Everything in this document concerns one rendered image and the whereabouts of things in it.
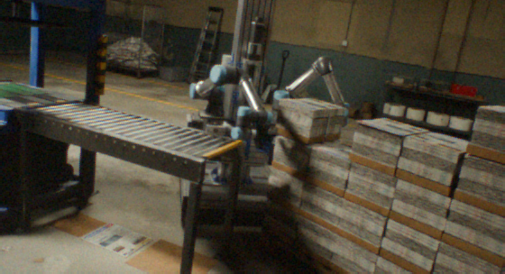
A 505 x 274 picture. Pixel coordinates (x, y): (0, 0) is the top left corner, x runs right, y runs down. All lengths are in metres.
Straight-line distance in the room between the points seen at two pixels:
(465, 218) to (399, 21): 7.23
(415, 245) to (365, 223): 0.29
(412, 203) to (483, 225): 0.35
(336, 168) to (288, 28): 7.32
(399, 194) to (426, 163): 0.23
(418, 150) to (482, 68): 6.97
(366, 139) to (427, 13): 6.92
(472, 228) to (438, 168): 0.32
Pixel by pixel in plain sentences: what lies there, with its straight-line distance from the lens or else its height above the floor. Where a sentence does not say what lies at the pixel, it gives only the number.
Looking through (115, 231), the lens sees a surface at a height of 0.01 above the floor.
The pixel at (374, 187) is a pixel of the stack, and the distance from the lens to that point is 2.41.
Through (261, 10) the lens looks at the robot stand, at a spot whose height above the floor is 1.63.
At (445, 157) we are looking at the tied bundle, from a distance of 2.21.
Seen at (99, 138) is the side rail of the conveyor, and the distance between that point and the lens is 2.49.
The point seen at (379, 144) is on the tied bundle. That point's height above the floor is 0.97.
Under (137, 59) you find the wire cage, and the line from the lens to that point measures 10.21.
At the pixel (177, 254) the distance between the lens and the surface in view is 2.87.
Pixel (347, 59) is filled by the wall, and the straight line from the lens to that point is 9.27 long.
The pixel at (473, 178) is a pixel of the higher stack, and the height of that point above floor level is 0.96.
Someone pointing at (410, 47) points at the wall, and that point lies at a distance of 9.13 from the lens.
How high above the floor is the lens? 1.47
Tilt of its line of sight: 13 degrees down
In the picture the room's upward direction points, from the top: 9 degrees clockwise
